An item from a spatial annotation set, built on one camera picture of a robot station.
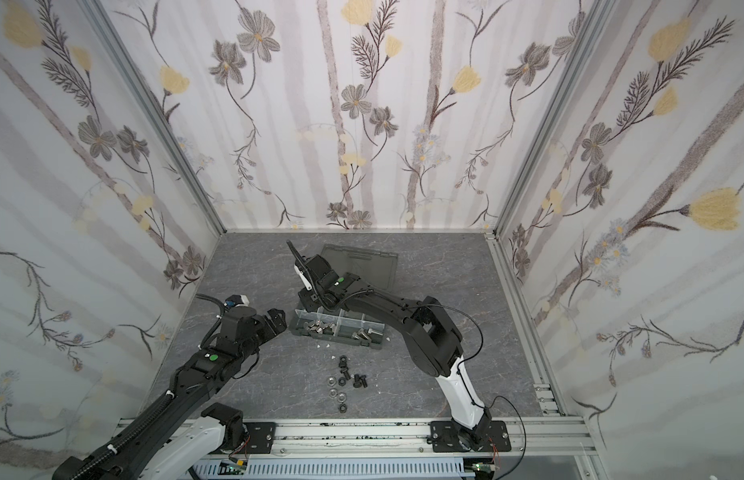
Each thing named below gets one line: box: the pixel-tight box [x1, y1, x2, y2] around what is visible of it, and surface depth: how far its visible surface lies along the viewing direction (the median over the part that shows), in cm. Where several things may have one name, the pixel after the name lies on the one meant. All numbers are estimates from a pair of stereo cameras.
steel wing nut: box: [308, 322, 335, 335], surface depth 95 cm
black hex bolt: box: [353, 374, 368, 388], surface depth 85 cm
